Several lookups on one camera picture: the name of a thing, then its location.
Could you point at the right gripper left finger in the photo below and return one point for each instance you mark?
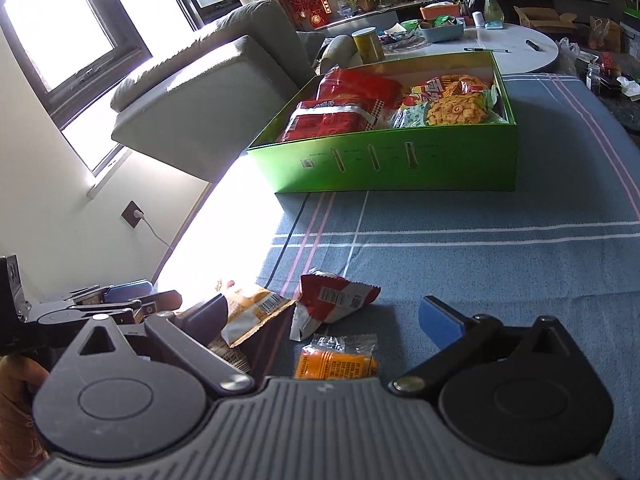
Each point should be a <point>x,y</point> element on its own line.
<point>183,341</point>

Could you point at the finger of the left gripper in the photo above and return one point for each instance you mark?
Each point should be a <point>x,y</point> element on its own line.
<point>127,291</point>
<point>156,303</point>

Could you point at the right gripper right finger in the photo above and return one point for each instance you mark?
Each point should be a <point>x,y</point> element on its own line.
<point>461,341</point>

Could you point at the yellow egg snack packet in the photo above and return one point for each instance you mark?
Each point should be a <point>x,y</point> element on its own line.
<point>250,308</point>

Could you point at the small orange snack packet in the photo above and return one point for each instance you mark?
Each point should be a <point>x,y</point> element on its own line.
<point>338,357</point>

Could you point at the small red white snack packet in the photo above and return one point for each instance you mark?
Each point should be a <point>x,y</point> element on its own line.
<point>325,298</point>

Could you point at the red checkered snack pack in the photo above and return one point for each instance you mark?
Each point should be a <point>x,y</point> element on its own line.
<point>329,117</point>

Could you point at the red yellow noodle snack bag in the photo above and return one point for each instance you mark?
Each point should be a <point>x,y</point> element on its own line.
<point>442,86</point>

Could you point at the red rice cracker bag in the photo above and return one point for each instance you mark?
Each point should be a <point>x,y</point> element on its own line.
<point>339,82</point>

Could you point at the green vegetable roll snack bag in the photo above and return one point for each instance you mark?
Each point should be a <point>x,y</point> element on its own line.
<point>460,109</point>

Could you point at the person's left hand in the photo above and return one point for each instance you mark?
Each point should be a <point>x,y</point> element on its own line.
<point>21,449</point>

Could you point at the blue striped tablecloth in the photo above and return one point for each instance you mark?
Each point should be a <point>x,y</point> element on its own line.
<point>564,242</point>

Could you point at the beige sofa armchair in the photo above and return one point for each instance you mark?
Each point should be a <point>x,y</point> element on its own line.
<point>198,107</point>

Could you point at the black pen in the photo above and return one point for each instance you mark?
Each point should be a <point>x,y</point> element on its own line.
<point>481,49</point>

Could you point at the small glass jar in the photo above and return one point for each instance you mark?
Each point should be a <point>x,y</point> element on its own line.
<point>593,80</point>

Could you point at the white round coffee table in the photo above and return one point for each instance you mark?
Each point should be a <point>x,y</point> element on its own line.
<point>522,60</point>

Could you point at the dark marble round table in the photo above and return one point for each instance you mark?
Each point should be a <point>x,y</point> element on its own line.
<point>610,91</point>

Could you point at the black marker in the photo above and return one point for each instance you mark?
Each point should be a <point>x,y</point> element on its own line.
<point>533,46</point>

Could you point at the yellow tin can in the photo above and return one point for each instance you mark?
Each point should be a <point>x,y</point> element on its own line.
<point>368,45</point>

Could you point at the blue plastic basket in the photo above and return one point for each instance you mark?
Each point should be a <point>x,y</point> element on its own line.
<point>442,29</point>

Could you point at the orange tissue box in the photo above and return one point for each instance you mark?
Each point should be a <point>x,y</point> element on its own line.
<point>437,9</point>

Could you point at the open cardboard box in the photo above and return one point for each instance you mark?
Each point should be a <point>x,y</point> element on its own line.
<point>546,19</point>

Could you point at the tv console shelf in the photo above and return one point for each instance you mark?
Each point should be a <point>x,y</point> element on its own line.
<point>387,16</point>

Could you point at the wall power socket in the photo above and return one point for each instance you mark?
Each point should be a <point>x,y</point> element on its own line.
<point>132,214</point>

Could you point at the window frame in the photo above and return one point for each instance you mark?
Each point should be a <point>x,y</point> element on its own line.
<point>72,52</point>

